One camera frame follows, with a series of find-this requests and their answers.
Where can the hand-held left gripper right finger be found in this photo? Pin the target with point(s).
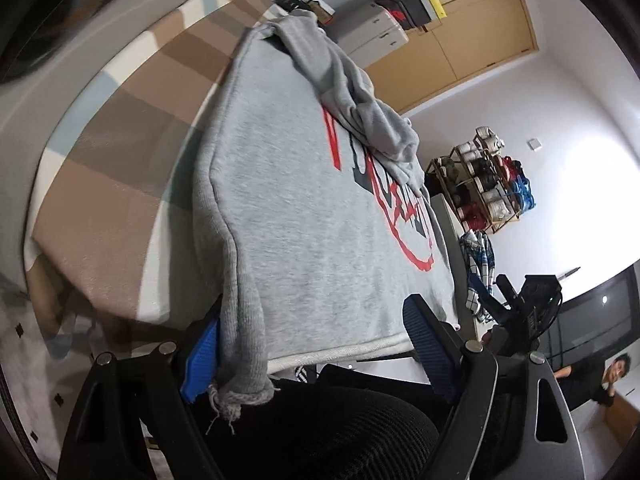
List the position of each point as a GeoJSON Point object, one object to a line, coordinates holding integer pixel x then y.
{"type": "Point", "coordinates": [425, 345]}

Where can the black box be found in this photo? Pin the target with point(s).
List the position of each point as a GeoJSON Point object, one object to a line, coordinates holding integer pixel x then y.
{"type": "Point", "coordinates": [400, 7]}

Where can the grey hoodie with red print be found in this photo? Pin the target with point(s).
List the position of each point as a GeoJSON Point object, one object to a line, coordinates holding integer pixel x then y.
{"type": "Point", "coordinates": [300, 210]}

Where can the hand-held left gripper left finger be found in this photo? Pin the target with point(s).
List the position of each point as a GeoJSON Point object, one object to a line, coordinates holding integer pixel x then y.
{"type": "Point", "coordinates": [200, 360]}

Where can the patterned floor rug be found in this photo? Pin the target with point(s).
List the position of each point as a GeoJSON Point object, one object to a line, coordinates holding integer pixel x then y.
{"type": "Point", "coordinates": [30, 360]}

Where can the dark glass window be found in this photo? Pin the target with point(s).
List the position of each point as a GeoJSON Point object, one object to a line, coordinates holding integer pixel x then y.
{"type": "Point", "coordinates": [600, 320]}

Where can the white wall switch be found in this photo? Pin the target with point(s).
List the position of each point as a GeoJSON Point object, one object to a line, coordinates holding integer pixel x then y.
{"type": "Point", "coordinates": [535, 144]}

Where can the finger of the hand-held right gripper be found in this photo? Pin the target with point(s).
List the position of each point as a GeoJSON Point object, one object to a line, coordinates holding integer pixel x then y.
{"type": "Point", "coordinates": [507, 292]}
{"type": "Point", "coordinates": [479, 287]}

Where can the rows of sneakers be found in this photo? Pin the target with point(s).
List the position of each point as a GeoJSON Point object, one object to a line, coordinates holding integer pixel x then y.
{"type": "Point", "coordinates": [500, 195]}

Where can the wooden shoe rack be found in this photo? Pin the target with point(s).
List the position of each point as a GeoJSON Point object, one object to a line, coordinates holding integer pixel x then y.
{"type": "Point", "coordinates": [465, 160]}

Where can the white cabinet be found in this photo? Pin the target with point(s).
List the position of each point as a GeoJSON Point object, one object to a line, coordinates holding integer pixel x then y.
{"type": "Point", "coordinates": [375, 30]}

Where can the wooden door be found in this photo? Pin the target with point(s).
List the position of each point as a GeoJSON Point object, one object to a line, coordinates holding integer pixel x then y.
{"type": "Point", "coordinates": [475, 35]}

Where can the checked blanket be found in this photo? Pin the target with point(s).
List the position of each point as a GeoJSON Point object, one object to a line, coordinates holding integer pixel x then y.
{"type": "Point", "coordinates": [125, 135]}

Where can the blue white plaid shirt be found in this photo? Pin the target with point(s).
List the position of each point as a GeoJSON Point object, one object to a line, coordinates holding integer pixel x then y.
{"type": "Point", "coordinates": [477, 265]}

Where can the grey metal pole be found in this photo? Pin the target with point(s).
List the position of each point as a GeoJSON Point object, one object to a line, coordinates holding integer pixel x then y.
{"type": "Point", "coordinates": [570, 271]}

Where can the brown cardboard box with clutter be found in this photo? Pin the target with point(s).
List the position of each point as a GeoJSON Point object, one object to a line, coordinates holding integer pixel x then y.
{"type": "Point", "coordinates": [322, 10]}

